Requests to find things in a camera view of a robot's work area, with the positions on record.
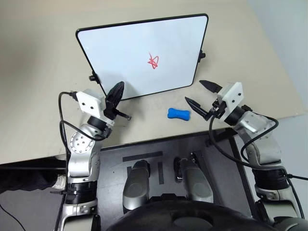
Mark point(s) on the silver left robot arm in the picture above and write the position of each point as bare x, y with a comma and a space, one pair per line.
79, 144

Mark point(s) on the black whiteboard stand knob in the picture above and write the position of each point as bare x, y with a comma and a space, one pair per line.
202, 55
92, 77

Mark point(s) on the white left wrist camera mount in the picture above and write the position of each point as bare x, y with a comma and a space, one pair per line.
90, 102

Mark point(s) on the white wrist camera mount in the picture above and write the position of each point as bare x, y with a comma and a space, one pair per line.
232, 96
90, 102

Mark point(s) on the grey right robot leg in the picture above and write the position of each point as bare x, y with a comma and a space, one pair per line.
198, 183

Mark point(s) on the blue bone-shaped eraser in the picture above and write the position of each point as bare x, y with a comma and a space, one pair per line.
179, 114

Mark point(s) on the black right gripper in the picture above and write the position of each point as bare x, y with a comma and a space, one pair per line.
217, 109

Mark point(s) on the dark tape strip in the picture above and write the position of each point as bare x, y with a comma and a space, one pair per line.
160, 173
142, 156

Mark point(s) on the dark fabric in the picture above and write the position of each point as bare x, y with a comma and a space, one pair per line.
26, 179

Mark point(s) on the black rounded housing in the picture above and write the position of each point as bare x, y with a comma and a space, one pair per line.
168, 214

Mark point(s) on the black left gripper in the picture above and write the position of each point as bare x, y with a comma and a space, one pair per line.
110, 111

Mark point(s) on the grey left robot leg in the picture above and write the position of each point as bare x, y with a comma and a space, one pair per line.
136, 185

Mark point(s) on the white board with black frame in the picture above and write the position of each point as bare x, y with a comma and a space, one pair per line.
134, 48

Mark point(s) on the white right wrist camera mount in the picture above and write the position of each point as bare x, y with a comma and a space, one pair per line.
232, 96

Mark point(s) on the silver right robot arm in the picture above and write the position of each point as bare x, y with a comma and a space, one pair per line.
260, 125

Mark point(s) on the black metal base plate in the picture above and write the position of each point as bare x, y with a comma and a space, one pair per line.
113, 163

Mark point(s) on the grey robot leg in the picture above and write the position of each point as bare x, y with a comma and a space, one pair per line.
136, 185
198, 183

